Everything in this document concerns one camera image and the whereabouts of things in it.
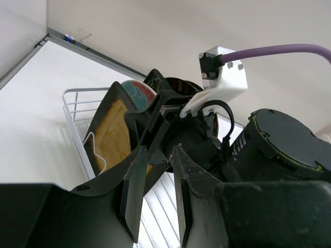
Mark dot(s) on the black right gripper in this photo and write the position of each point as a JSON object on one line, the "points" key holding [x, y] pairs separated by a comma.
{"points": [[159, 128]]}

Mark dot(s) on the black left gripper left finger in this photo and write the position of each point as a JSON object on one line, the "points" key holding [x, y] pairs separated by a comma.
{"points": [[105, 211]]}

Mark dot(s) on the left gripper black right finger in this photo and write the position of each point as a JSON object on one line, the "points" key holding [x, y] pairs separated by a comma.
{"points": [[200, 219]]}

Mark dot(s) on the red teal round plate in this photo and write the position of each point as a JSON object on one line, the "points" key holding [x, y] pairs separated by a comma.
{"points": [[140, 93]]}

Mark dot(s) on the clear plastic dish rack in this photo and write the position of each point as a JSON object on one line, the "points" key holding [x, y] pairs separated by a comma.
{"points": [[159, 224]]}

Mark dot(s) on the round plate black checkered rim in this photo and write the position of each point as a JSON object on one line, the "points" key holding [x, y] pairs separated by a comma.
{"points": [[183, 87]]}

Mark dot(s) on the square yellow plate dark rim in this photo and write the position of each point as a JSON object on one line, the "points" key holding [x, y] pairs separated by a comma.
{"points": [[107, 142]]}

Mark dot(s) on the black square floral plate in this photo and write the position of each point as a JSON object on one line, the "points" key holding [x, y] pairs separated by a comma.
{"points": [[156, 81]]}

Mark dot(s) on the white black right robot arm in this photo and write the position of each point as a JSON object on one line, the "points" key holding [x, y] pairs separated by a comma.
{"points": [[273, 146]]}

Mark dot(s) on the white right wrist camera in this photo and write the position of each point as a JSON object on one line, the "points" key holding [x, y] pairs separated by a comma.
{"points": [[221, 81]]}

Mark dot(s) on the aluminium frame rail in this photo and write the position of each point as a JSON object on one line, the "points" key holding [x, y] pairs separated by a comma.
{"points": [[77, 47]]}

